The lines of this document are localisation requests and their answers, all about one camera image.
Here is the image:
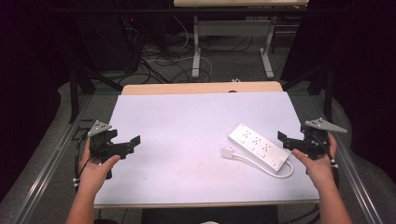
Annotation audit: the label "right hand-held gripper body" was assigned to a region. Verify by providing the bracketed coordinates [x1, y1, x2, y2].
[300, 117, 348, 161]

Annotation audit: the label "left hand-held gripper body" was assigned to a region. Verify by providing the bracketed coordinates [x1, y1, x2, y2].
[87, 119, 121, 163]

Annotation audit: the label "person's left hand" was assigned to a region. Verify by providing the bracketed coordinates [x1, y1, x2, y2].
[77, 139, 121, 198]

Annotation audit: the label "person's right hand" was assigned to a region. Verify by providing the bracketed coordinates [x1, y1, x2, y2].
[290, 133, 339, 191]

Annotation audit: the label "white power strip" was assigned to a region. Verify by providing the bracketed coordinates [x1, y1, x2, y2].
[227, 122, 290, 175]

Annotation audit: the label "black metal stand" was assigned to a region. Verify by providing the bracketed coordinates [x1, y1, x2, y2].
[281, 62, 335, 123]
[68, 63, 123, 124]

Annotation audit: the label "white table mat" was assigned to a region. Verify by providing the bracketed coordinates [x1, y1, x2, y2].
[93, 91, 320, 207]

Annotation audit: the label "white plug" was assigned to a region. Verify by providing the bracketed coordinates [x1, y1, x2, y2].
[221, 147, 235, 160]

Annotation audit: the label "black computer tower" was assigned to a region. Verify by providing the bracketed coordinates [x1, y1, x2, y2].
[74, 13, 143, 74]

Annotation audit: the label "white desk with metal legs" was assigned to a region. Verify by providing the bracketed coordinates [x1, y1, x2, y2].
[173, 0, 310, 80]

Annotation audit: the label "right hand-held gripper cable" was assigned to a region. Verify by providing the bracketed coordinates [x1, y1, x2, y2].
[311, 133, 341, 189]

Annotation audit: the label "hand-held gripper cable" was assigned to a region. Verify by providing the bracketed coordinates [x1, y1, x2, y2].
[311, 133, 341, 189]
[72, 135, 92, 189]

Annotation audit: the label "left hand-held gripper cable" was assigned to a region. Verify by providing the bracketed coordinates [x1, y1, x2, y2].
[72, 135, 92, 189]

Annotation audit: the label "white power strip cable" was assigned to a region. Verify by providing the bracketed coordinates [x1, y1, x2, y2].
[232, 152, 294, 179]

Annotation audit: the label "aluminium rail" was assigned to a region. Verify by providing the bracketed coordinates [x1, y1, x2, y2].
[306, 92, 385, 224]
[12, 94, 94, 224]

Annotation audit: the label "black floor cables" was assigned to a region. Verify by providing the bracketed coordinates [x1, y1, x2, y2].
[118, 18, 200, 86]

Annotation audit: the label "white floor cable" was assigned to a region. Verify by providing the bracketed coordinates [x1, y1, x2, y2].
[146, 15, 214, 83]

